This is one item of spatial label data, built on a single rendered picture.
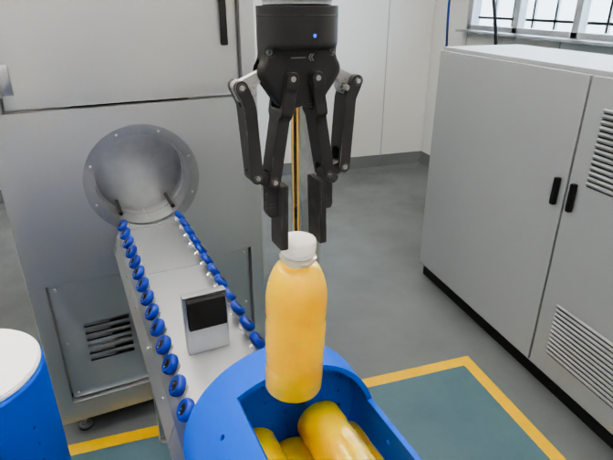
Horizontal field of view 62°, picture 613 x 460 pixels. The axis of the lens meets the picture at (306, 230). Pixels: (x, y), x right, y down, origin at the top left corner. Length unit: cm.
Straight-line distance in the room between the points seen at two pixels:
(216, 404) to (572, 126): 191
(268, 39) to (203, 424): 49
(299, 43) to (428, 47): 521
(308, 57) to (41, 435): 95
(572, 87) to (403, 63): 338
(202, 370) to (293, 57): 86
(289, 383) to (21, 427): 66
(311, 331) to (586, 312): 191
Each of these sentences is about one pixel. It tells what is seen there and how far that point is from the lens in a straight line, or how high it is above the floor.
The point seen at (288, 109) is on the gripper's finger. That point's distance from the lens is 49.
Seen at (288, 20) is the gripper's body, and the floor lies 167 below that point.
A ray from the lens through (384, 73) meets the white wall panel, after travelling 547.
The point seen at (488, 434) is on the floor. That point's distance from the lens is 246.
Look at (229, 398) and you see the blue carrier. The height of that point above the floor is 121.
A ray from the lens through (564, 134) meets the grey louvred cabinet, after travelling 236.
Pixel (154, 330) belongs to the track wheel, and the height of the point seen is 96.
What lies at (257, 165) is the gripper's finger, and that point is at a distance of 49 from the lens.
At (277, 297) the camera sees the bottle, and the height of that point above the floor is 139.
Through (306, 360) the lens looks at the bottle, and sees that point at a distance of 60.
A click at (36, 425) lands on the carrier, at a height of 93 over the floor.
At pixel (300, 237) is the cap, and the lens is 55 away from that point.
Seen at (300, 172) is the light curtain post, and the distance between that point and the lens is 130.
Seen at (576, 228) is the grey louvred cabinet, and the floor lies 83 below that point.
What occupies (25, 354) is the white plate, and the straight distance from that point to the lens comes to 120.
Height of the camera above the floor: 169
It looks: 24 degrees down
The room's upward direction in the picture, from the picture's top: straight up
